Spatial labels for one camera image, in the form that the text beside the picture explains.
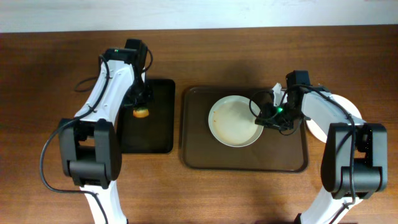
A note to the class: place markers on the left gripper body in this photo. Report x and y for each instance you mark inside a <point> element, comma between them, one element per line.
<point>140,103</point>

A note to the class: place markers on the white plate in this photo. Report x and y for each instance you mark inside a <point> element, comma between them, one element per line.
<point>344,102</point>
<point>231,121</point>

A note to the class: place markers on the black rectangular sponge tray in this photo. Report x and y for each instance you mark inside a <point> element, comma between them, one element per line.
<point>154,133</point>

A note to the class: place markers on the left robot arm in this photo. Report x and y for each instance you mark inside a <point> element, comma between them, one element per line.
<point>90,149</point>

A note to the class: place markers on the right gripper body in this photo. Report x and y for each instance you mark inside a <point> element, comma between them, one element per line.
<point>272,121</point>

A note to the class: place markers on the green and yellow sponge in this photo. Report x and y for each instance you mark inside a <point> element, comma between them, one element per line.
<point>141,112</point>

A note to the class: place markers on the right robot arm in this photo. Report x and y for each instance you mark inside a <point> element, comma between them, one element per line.
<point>354,163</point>

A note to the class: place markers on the brown serving tray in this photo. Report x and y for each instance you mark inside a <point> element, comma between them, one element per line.
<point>272,152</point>

